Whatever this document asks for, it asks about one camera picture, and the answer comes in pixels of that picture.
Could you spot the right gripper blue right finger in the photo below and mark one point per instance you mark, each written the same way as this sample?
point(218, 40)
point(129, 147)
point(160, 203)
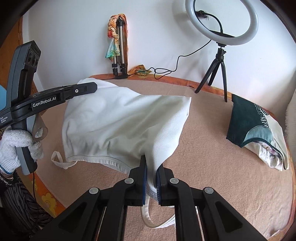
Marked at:
point(165, 194)

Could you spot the wooden wardrobe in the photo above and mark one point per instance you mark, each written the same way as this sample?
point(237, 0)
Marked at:
point(13, 39)

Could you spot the orange floral bed sheet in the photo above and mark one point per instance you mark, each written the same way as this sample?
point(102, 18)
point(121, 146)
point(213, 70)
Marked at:
point(138, 77)

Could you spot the left hand white glove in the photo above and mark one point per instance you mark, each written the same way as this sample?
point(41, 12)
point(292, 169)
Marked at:
point(12, 139)

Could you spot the green striped white pillow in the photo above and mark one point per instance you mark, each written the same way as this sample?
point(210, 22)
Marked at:
point(290, 122)

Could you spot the dark green patterned folded garment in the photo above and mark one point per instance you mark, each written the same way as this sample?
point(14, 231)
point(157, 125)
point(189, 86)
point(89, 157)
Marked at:
point(245, 115)

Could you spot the white camisole top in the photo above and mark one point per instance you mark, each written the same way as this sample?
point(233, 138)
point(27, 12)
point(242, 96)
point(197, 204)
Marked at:
point(115, 126)

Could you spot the white ring light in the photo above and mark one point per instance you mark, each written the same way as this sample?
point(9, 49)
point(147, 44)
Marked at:
point(222, 35)

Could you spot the white folded shirt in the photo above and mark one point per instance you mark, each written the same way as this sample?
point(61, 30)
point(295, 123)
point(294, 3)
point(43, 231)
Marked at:
point(268, 142)

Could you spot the left forearm striped sleeve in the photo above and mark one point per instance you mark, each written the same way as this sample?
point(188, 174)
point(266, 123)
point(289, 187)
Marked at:
point(21, 204)

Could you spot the black mini tripod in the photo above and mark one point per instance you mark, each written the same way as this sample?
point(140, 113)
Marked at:
point(213, 69)

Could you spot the folded silver tripod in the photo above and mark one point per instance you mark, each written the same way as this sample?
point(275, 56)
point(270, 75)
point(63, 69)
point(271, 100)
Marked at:
point(119, 65)

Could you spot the blue chair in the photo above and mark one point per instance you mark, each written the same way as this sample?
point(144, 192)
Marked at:
point(2, 97)

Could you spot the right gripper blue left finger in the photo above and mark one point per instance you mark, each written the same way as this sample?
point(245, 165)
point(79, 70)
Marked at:
point(136, 194)

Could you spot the colourful patterned scarf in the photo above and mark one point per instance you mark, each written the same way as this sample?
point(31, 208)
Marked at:
point(113, 48)

